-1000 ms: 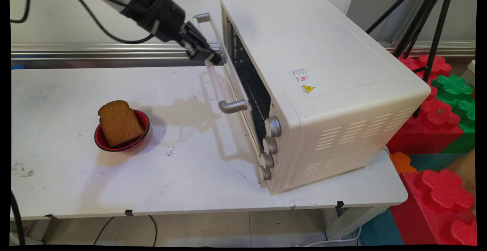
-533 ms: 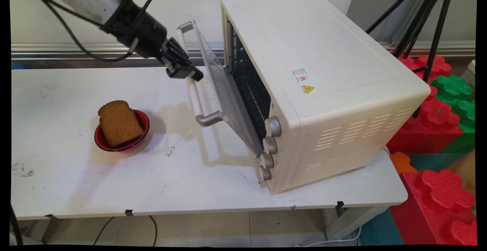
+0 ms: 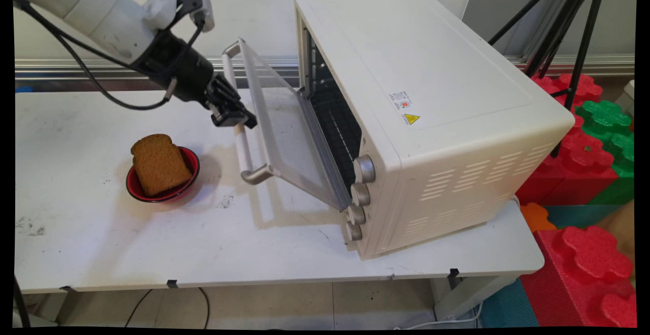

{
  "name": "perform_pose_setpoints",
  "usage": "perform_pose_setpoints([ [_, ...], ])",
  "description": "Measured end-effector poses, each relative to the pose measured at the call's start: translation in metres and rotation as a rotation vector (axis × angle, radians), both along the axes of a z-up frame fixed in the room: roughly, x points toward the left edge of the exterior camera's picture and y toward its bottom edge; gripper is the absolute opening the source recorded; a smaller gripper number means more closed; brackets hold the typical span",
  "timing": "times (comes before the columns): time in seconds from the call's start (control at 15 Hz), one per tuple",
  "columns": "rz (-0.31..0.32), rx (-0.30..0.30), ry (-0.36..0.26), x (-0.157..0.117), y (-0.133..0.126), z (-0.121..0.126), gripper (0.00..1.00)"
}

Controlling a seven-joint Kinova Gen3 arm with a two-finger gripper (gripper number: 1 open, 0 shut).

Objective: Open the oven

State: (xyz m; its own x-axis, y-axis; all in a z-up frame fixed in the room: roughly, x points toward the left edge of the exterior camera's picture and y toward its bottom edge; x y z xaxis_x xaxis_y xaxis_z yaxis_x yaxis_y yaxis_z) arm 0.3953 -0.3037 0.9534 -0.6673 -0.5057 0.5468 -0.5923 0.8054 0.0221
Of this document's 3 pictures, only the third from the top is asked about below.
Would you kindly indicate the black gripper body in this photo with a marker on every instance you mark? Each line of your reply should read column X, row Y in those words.
column 177, row 68

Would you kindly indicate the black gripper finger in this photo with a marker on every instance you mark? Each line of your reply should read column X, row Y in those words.
column 223, row 116
column 233, row 99

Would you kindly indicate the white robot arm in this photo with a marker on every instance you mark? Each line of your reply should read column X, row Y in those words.
column 96, row 10

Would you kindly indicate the red bowl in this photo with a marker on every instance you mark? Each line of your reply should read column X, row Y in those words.
column 192, row 165

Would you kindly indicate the brown bread slice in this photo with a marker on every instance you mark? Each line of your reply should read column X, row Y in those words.
column 161, row 165

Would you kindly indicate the silver oven knob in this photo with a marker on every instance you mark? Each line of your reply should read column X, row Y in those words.
column 354, row 231
column 357, row 213
column 361, row 194
column 365, row 168

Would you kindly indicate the white label sticker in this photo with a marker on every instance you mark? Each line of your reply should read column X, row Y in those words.
column 401, row 100

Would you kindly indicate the black tape piece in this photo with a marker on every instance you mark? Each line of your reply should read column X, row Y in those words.
column 68, row 289
column 453, row 276
column 172, row 283

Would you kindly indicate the yellow warning sticker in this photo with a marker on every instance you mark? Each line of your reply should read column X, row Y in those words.
column 412, row 119

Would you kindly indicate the cream toaster oven body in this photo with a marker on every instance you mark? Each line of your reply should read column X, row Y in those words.
column 447, row 96

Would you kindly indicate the white table leg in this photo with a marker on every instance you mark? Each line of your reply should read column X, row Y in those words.
column 467, row 294

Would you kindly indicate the orange foam block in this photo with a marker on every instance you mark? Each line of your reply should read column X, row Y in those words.
column 535, row 217

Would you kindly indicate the teal foam mat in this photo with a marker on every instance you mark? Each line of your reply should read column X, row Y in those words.
column 508, row 307

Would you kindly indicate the small red foam block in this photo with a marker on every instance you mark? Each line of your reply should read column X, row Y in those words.
column 584, row 89

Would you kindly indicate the medium red foam block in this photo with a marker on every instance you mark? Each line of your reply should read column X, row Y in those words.
column 579, row 167

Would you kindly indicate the black tripod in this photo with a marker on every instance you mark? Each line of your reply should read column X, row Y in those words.
column 584, row 40

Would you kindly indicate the green foam block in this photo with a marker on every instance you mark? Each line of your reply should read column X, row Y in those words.
column 607, row 116

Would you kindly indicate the large red foam block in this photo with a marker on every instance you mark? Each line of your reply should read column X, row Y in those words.
column 584, row 274

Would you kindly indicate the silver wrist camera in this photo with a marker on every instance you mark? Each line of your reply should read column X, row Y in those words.
column 203, row 7

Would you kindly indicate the aluminium wall rail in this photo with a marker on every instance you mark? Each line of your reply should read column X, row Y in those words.
column 76, row 68

